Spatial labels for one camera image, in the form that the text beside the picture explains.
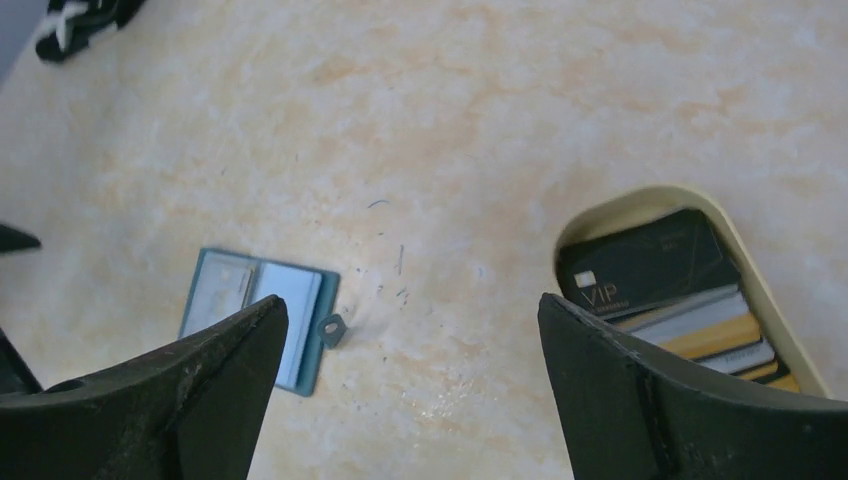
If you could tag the cards in tray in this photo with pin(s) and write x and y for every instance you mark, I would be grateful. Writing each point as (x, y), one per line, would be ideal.
(672, 282)

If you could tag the zebra striped cloth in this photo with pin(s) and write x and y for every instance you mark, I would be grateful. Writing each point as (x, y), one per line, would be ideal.
(70, 27)

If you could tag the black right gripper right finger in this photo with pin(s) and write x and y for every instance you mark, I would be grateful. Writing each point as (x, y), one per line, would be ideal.
(631, 410)

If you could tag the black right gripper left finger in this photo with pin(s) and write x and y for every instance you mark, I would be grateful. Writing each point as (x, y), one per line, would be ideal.
(192, 409)

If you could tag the beige card tray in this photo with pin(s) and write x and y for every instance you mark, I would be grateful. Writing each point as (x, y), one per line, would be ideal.
(649, 203)

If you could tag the teal leather card holder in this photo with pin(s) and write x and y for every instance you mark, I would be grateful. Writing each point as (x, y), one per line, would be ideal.
(300, 301)

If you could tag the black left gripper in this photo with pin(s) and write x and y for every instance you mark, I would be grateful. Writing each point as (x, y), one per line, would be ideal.
(16, 376)

